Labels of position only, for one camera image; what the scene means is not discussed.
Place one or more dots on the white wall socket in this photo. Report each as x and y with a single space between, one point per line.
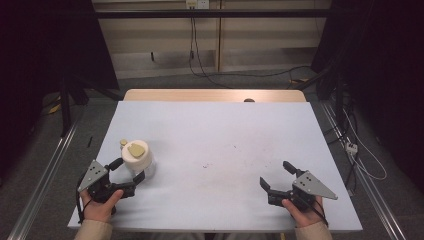
196 4

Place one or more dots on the clear jar with white lid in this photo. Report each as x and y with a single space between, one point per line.
138 156

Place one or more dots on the person's left hand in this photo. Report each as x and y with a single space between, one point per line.
100 210

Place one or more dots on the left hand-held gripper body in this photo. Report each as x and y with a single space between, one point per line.
94 175

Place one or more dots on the dark curtain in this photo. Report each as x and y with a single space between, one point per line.
43 66
386 66

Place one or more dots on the black metal stand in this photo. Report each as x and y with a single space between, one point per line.
65 106

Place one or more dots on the white power strip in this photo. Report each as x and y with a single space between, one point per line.
351 148

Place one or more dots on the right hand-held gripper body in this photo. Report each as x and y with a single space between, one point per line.
311 186

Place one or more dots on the small black stick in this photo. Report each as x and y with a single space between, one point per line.
89 142

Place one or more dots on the metal floor rail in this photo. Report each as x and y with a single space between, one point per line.
40 186
373 196

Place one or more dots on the person's right hand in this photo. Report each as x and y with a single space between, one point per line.
305 216

